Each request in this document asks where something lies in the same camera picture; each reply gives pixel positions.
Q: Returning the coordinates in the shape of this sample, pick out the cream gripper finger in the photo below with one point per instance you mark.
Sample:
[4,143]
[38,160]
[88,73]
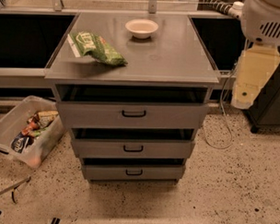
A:
[254,68]

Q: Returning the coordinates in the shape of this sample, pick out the grey bottom drawer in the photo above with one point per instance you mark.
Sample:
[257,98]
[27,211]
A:
[132,169]

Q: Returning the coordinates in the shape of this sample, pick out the grey drawer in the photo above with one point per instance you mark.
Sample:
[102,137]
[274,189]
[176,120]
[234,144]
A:
[107,106]
[132,169]
[160,143]

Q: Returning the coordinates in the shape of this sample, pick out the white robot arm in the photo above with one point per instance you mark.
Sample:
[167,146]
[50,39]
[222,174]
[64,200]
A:
[260,24]

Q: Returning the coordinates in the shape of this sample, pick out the grey top drawer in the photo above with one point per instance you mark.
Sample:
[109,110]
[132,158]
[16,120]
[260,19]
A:
[107,106]

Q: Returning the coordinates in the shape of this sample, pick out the grey drawer cabinet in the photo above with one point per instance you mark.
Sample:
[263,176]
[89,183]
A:
[139,121]

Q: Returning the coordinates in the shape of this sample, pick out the grey middle drawer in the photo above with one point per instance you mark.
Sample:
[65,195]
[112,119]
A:
[160,143]

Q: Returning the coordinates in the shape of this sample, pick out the dark cabinet on right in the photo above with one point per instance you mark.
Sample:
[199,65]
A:
[265,111]

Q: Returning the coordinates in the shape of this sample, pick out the white power strip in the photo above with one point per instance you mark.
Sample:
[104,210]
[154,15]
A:
[233,10]

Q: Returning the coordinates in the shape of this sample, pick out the white bowl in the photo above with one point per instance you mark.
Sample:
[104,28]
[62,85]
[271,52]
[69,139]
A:
[141,28]

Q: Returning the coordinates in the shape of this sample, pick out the green snack bag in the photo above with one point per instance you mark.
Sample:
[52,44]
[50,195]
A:
[84,43]

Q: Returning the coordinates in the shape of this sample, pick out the brown bread package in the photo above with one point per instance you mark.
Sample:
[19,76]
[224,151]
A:
[47,117]

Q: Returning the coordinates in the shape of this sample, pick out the red orange snack packet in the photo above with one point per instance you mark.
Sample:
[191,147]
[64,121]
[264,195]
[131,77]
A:
[31,127]

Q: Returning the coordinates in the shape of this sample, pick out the clear plastic bin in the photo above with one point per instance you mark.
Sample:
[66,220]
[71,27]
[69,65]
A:
[43,140]

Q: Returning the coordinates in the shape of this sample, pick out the blue white snack packet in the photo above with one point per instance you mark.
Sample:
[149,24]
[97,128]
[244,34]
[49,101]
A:
[20,143]

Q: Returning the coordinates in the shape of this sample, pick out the black clip bottom edge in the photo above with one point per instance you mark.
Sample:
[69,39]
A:
[55,221]

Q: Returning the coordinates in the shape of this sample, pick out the metal rod on floor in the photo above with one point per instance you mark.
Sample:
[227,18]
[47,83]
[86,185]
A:
[13,189]

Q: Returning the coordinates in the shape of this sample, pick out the grey metal rail frame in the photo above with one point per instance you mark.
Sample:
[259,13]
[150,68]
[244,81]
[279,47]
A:
[21,73]

